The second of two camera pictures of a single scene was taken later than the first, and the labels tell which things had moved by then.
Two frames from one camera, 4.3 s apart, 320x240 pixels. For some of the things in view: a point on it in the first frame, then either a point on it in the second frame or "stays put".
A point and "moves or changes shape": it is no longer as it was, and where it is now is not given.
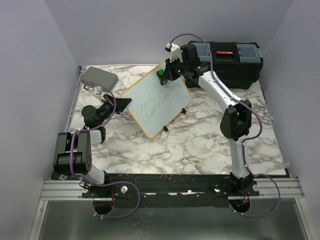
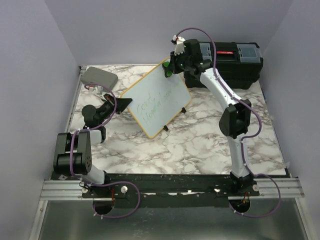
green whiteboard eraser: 162,77 moves or changes shape
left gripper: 121,104 stays put
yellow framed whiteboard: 155,104 stays put
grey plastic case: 95,75 stays put
